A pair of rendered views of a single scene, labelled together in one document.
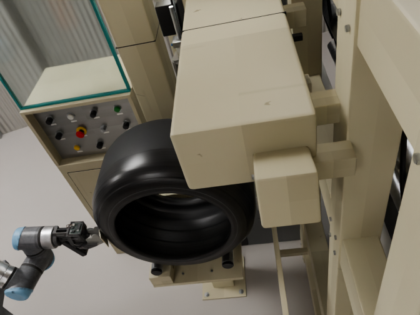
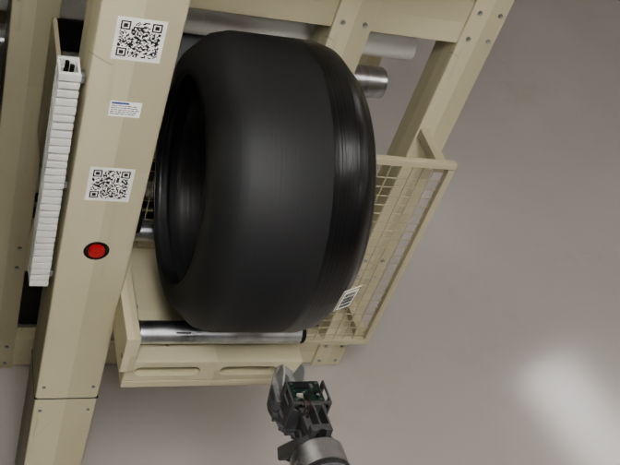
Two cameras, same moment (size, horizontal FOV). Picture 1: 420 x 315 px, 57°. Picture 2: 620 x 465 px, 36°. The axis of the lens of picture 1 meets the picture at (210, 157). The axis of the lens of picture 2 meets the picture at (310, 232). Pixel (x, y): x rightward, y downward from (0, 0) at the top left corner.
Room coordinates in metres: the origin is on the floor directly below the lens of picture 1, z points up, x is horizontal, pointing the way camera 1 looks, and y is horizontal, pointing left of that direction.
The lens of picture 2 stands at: (1.74, 1.33, 2.29)
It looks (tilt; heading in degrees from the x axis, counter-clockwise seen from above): 40 degrees down; 230
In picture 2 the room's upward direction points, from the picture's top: 22 degrees clockwise
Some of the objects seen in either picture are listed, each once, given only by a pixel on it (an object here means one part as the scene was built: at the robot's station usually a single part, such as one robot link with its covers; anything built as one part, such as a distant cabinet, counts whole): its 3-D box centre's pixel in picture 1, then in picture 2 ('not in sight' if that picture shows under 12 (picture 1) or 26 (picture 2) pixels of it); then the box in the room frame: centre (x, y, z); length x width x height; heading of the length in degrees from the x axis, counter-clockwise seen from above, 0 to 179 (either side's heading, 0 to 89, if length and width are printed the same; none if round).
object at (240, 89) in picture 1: (237, 65); not in sight; (0.78, -0.12, 1.71); 0.61 x 0.25 x 0.15; 169
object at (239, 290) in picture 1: (223, 277); not in sight; (1.22, 0.12, 0.01); 0.27 x 0.27 x 0.02; 79
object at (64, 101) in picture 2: not in sight; (54, 181); (1.31, 0.13, 1.19); 0.05 x 0.04 x 0.48; 79
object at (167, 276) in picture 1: (165, 242); (210, 352); (0.99, 0.29, 0.84); 0.36 x 0.09 x 0.06; 169
